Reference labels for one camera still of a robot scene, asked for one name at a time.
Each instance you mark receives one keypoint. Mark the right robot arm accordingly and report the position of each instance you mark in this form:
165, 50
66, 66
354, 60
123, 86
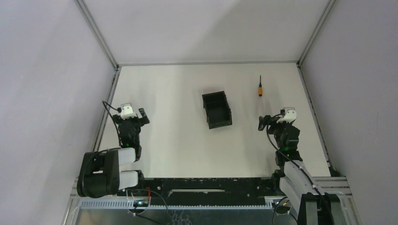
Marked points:
311, 203

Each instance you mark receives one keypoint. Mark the small green circuit board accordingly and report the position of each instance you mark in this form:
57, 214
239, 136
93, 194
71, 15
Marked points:
140, 203

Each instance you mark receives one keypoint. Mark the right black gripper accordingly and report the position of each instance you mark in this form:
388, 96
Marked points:
273, 123

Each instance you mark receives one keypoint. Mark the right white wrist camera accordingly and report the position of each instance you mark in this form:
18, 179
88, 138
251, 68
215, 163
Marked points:
288, 115

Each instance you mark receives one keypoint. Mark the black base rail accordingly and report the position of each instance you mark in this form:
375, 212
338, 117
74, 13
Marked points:
204, 191

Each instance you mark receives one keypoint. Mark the orange handled screwdriver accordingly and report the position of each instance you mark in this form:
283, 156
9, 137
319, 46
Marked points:
260, 89

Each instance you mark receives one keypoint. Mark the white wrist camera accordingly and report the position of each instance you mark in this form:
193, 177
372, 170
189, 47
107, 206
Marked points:
288, 115
127, 111

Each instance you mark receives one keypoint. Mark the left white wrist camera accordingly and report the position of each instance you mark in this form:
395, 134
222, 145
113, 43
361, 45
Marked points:
127, 111

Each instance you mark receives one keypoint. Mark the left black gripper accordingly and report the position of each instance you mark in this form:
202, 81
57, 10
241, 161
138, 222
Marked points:
133, 120

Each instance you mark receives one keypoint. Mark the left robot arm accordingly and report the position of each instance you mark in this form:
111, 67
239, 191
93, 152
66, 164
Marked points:
101, 174

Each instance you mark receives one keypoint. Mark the black plastic storage bin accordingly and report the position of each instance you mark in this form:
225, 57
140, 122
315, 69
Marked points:
217, 109

